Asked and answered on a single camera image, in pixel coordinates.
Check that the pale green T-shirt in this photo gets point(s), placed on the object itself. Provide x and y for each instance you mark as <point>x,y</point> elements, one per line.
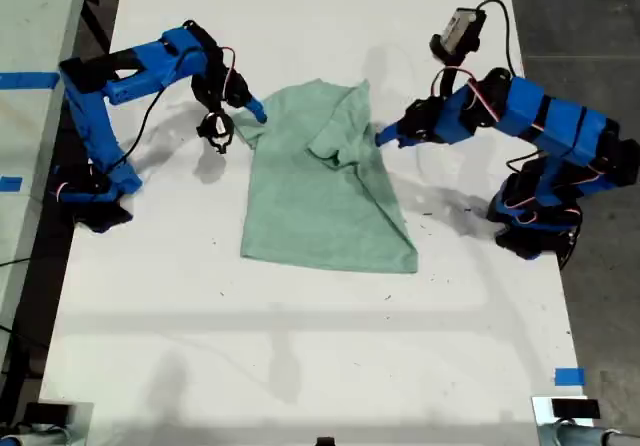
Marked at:
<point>310,206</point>

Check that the pale side table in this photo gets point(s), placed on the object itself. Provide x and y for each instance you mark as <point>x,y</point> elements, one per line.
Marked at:
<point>30,16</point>

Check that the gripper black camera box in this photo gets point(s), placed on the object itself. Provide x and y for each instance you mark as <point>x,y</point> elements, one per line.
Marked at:
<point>216,128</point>
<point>457,28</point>

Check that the black metal bar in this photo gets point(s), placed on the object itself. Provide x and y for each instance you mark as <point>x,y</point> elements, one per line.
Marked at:
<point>95,16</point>

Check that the long blue tape strip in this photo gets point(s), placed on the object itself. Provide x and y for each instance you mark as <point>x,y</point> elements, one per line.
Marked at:
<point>30,80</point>

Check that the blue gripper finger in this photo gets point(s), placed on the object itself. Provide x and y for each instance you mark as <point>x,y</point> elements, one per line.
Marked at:
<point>256,110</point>
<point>390,134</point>

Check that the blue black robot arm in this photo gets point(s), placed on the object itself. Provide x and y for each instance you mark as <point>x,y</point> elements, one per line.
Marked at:
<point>560,126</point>
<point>90,131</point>

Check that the small black clamp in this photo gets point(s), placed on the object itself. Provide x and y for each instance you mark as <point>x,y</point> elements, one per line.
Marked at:
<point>325,441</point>

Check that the small black box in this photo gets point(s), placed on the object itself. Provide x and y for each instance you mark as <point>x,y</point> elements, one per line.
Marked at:
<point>575,408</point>
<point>47,412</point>

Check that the metal mounting plate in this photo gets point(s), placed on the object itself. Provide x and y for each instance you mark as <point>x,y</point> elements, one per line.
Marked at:
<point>541,416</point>
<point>82,426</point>

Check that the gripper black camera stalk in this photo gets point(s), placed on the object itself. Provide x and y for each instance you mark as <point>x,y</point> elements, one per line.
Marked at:
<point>450,76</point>
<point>210,101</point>

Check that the grey metal tube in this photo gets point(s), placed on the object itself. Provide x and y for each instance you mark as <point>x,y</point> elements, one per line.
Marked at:
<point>575,436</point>
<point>30,438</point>

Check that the blue tape patch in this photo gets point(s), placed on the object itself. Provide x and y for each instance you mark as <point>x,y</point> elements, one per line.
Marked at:
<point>570,376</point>

